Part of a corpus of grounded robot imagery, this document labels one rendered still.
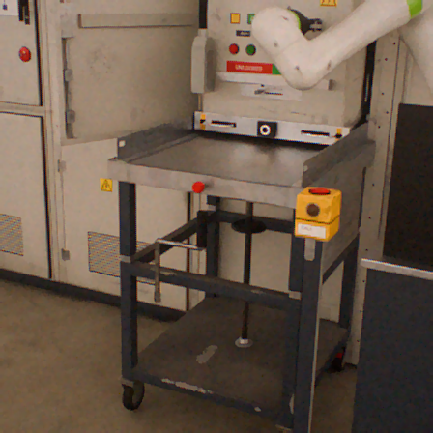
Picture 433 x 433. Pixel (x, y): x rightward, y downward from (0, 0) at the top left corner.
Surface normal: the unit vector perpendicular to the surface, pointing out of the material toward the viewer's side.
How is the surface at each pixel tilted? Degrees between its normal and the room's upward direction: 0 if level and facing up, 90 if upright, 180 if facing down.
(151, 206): 90
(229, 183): 90
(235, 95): 90
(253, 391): 0
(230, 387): 0
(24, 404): 0
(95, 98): 90
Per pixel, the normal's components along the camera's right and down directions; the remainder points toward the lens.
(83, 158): -0.45, 0.26
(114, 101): 0.69, 0.24
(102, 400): 0.03, -0.95
